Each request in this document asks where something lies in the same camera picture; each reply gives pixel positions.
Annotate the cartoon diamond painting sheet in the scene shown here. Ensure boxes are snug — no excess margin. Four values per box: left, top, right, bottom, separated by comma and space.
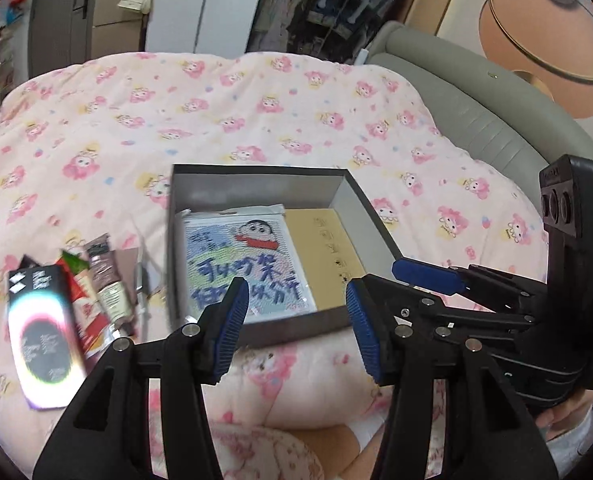
174, 204, 317, 324

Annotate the grey cardboard storage box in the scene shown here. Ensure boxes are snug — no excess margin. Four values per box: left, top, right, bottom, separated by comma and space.
166, 165, 402, 347

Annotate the red celebrity photo packet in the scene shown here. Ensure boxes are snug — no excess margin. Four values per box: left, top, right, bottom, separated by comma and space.
65, 270, 113, 366

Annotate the black holographic card box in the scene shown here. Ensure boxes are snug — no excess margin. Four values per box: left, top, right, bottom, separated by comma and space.
7, 264, 86, 411

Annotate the person's right hand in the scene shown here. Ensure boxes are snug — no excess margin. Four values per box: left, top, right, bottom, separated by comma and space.
535, 389, 593, 441

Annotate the small silver metal tool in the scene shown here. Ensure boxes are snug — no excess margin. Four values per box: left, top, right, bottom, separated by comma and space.
131, 228, 165, 340

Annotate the brown cosmetic tube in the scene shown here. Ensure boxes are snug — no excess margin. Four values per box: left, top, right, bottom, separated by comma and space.
85, 234, 134, 336

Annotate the green red snack packet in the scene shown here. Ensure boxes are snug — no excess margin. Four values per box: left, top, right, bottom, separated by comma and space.
57, 250, 89, 280

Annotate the grey padded bed headboard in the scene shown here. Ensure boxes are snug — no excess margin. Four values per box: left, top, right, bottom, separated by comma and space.
366, 21, 593, 207

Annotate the pink cartoon print blanket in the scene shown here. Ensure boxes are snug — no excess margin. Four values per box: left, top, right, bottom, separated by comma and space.
0, 53, 547, 474

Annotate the dark glass door closet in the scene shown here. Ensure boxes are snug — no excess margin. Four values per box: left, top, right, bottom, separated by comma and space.
246, 0, 404, 64

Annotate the brown cardboard cabinet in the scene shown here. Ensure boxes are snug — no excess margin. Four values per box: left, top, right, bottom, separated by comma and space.
90, 0, 144, 58

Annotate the white wardrobe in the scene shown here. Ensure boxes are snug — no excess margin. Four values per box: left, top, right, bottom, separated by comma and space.
144, 0, 260, 58

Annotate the cream handbag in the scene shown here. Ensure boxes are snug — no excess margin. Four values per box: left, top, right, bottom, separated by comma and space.
118, 0, 152, 15

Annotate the grey room door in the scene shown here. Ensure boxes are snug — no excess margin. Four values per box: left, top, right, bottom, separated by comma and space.
27, 0, 95, 78

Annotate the red plush toy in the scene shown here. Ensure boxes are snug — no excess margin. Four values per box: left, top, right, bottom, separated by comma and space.
6, 0, 27, 26

